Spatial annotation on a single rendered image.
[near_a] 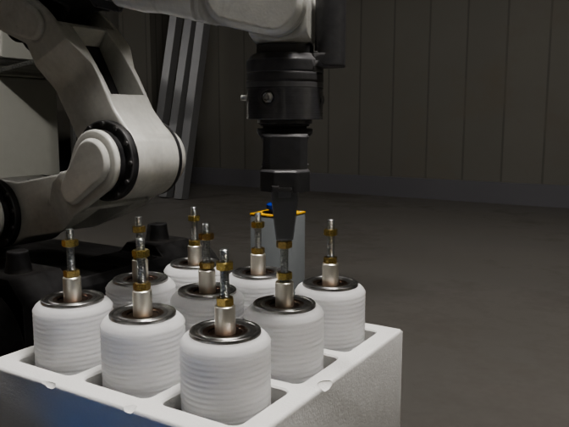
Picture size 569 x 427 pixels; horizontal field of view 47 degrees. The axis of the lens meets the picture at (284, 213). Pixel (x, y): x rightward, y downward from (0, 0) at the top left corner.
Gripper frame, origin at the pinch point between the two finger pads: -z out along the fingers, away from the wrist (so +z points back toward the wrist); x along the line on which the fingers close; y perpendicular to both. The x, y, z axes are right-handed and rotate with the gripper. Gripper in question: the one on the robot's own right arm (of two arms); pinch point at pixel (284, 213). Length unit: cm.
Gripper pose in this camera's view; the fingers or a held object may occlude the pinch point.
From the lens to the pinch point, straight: 76.8
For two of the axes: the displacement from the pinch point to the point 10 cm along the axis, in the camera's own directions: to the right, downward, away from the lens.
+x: -0.1, -1.5, 9.9
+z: 0.0, -9.9, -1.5
